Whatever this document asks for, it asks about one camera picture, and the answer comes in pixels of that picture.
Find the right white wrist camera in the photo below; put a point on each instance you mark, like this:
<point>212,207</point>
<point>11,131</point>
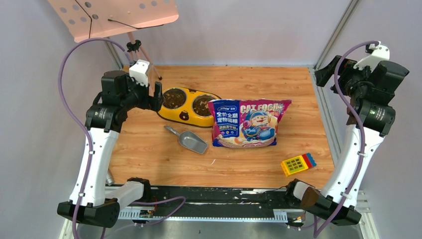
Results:
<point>376,53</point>

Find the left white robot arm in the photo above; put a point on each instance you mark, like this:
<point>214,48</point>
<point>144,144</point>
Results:
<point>89,204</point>

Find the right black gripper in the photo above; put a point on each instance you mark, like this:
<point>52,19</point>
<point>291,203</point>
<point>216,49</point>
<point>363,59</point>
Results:
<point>346,68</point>

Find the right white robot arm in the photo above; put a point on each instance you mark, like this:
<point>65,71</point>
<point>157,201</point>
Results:
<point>370,83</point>

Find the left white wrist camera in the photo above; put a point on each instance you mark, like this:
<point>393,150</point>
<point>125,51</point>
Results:
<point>139,71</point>

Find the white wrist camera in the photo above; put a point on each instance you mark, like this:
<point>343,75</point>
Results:
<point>376,53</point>
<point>139,71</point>

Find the silver toy microphone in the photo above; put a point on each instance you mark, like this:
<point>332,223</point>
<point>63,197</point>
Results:
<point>109,179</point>

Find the cat food bag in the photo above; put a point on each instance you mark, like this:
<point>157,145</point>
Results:
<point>246,123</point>

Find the yellow double pet bowl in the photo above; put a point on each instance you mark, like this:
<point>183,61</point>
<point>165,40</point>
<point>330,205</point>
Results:
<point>187,106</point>

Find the silver metal scoop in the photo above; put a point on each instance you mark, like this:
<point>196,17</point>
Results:
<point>189,140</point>

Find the yellow toy block calculator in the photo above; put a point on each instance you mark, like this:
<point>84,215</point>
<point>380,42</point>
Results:
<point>298,164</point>

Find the pink music stand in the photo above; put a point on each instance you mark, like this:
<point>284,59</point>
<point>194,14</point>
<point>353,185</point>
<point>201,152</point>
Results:
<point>87,19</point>

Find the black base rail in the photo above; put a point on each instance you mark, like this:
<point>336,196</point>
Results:
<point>216,203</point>

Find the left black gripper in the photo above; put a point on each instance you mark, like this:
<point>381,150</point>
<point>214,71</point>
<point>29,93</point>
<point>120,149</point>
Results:
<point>149,97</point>

